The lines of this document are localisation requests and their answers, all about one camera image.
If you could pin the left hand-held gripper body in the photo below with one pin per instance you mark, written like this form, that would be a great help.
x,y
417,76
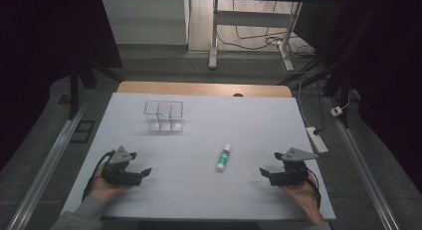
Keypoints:
x,y
116,172

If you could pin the person's left hand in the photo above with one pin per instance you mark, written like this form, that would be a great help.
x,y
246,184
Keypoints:
x,y
106,191

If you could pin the white power strip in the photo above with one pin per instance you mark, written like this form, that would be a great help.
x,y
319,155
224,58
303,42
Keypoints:
x,y
316,139

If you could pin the black metal stand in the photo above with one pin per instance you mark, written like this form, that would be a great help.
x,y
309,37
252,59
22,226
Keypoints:
x,y
74,90
341,74

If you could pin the clear plastic compartment organizer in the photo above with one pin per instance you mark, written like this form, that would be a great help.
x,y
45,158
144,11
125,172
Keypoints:
x,y
163,117

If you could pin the person's right hand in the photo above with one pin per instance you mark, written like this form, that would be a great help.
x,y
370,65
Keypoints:
x,y
302,198

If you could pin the wooden table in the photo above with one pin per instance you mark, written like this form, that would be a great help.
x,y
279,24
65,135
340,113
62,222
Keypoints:
x,y
199,89

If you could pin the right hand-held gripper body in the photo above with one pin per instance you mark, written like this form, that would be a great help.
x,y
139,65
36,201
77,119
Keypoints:
x,y
292,172

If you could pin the dark curtain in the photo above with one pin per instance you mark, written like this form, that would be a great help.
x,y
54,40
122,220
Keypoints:
x,y
40,57
391,74

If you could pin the black floor frame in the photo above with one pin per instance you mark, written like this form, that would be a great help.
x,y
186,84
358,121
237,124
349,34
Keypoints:
x,y
83,131

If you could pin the white power adapter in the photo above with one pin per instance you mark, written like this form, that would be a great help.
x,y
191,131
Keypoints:
x,y
336,111

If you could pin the aluminium rail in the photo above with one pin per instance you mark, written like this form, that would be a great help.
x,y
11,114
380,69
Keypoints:
x,y
43,172
365,178

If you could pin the white-framed desk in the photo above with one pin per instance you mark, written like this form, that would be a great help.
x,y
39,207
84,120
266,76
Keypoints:
x,y
252,19

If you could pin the white foam board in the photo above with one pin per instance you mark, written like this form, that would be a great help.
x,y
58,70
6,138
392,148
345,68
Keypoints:
x,y
199,196

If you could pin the white and green glue stick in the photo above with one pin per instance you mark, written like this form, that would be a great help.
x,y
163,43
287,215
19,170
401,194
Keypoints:
x,y
223,158

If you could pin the white cabinet panel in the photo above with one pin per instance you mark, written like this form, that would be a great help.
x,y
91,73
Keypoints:
x,y
144,21

